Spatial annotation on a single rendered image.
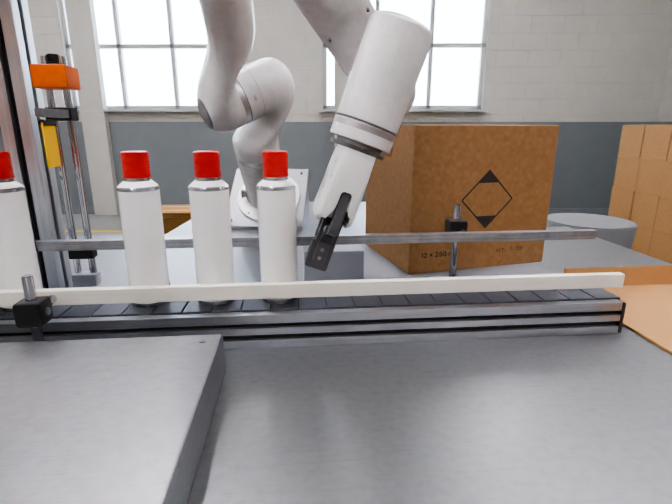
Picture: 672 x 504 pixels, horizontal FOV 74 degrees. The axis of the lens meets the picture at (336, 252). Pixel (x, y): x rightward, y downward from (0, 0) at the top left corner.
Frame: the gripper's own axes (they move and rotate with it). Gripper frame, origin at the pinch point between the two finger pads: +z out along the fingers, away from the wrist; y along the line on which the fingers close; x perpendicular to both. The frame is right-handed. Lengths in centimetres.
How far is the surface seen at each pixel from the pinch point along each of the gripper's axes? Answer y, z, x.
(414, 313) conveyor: 5.5, 2.4, 14.2
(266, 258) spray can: 2.0, 2.4, -6.8
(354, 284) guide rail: 4.2, 1.5, 5.3
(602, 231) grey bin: -151, -21, 156
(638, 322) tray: 3.0, -5.9, 48.3
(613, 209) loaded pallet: -290, -45, 264
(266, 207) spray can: 2.2, -4.2, -8.9
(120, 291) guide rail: 4.1, 11.8, -23.1
